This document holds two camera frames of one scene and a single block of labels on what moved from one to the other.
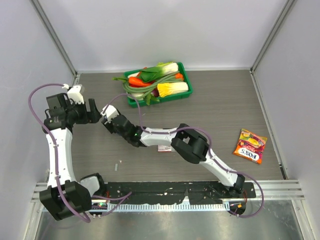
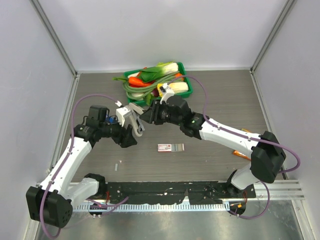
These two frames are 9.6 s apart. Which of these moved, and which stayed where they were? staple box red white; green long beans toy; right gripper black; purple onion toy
Moved: right gripper black
Stayed: purple onion toy; staple box red white; green long beans toy
